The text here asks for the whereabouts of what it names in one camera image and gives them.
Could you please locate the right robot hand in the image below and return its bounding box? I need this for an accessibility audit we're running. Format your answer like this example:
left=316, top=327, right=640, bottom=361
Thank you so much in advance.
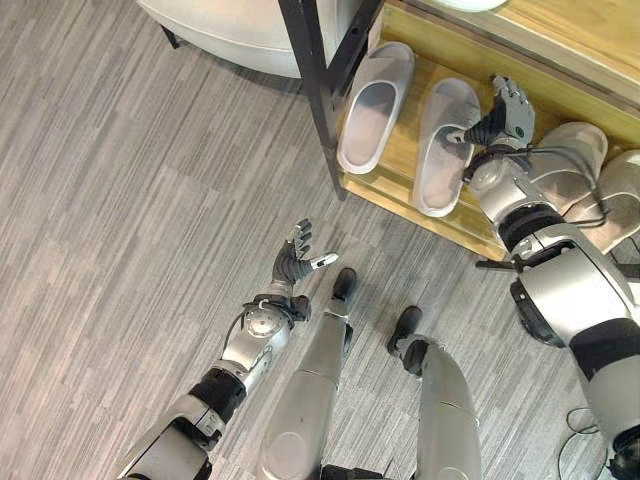
left=445, top=74, right=537, bottom=150

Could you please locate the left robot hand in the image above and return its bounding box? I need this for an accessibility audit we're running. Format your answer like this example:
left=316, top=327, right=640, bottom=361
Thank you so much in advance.
left=271, top=218, right=340, bottom=288

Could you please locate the white slipper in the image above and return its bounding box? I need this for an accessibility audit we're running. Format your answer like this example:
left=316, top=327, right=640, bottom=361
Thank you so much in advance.
left=574, top=148, right=640, bottom=256
left=519, top=121, right=609, bottom=221
left=412, top=77, right=482, bottom=219
left=336, top=41, right=416, bottom=175

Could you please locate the wooden shoe rack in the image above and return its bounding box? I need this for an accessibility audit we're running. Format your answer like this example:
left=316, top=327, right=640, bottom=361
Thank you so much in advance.
left=339, top=0, right=640, bottom=262

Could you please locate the dark left robot foot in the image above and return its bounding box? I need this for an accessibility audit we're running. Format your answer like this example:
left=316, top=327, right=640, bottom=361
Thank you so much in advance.
left=330, top=267, right=358, bottom=303

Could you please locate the dark robot foot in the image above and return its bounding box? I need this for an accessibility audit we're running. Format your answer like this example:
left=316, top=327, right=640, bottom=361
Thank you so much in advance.
left=387, top=305, right=423, bottom=357
left=330, top=267, right=358, bottom=303

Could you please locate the white round object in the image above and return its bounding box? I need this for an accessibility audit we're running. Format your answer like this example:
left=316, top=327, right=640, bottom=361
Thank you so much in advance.
left=435, top=0, right=508, bottom=13

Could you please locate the dark right robot foot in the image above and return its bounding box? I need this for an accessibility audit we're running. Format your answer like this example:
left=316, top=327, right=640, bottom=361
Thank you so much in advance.
left=387, top=305, right=423, bottom=357

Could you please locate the silver left robot leg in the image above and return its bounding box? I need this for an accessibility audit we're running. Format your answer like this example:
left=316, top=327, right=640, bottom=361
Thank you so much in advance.
left=255, top=294, right=354, bottom=480

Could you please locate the silver robot leg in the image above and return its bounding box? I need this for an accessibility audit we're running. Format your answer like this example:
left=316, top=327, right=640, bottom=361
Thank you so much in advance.
left=403, top=333, right=482, bottom=480
left=255, top=294, right=354, bottom=480

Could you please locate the silver right robot leg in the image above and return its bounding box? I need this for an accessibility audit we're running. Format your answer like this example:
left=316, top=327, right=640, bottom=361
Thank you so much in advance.
left=403, top=333, right=482, bottom=480

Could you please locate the white upholstered chair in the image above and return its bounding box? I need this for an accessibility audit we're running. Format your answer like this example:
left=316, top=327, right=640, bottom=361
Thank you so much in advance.
left=136, top=0, right=346, bottom=80

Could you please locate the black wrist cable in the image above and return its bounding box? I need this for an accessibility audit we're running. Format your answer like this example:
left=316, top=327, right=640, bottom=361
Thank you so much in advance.
left=514, top=144, right=612, bottom=227

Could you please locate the black metal frame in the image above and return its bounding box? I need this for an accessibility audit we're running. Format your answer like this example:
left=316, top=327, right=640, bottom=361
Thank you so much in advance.
left=277, top=0, right=385, bottom=202

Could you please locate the black floor cable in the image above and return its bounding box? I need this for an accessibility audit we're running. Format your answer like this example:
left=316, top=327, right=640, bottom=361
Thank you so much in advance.
left=557, top=407, right=614, bottom=480

